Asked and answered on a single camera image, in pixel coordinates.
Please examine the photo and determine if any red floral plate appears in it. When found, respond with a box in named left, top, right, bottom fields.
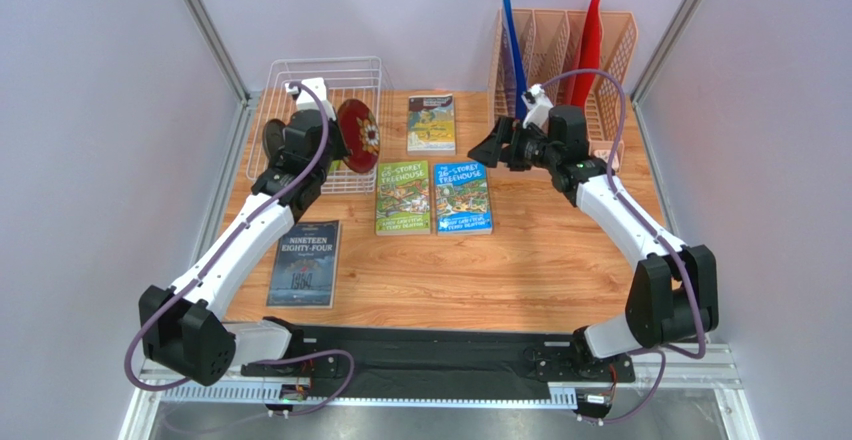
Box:
left=337, top=99, right=380, bottom=174

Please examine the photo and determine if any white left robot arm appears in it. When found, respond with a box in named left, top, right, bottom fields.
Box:
left=131, top=108, right=347, bottom=386

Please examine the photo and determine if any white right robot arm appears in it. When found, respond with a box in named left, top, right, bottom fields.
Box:
left=468, top=105, right=719, bottom=360

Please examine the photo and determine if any dark brown plate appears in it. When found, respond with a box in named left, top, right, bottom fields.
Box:
left=262, top=119, right=286, bottom=161

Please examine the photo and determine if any small white patterned box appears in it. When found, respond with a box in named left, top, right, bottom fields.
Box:
left=591, top=149, right=622, bottom=172

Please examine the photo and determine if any green plate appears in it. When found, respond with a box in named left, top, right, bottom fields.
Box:
left=328, top=160, right=342, bottom=175

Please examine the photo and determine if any blue folder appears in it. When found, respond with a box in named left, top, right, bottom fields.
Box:
left=501, top=0, right=527, bottom=119

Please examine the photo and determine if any blue 26-storey treehouse book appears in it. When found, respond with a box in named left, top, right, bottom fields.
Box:
left=433, top=161, right=493, bottom=235

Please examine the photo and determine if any small yellow cover book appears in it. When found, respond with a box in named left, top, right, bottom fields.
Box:
left=406, top=94, right=456, bottom=155

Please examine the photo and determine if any red folder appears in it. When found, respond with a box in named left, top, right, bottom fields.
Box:
left=571, top=0, right=603, bottom=107

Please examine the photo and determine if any green 65-storey treehouse book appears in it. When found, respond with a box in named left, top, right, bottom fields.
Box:
left=375, top=160, right=431, bottom=236

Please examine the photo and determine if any pink plastic file organizer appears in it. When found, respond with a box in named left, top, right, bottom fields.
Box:
left=487, top=8, right=638, bottom=157

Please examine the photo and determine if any nineteen eighty-four book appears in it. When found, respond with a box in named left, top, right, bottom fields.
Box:
left=266, top=220, right=341, bottom=308

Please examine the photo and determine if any black base mat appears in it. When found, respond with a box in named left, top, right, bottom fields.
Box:
left=241, top=325, right=629, bottom=378

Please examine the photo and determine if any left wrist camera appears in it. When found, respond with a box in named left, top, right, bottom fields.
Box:
left=284, top=77, right=335, bottom=118

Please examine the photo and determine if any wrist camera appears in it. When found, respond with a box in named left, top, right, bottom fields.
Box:
left=284, top=77, right=335, bottom=118
left=522, top=84, right=553, bottom=130

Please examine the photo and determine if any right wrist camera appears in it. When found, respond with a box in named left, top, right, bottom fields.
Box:
left=522, top=84, right=553, bottom=130

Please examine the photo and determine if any white wire dish rack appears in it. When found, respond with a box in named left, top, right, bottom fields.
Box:
left=243, top=56, right=391, bottom=194

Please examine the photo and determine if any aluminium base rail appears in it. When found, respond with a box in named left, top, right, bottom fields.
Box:
left=156, top=346, right=742, bottom=410

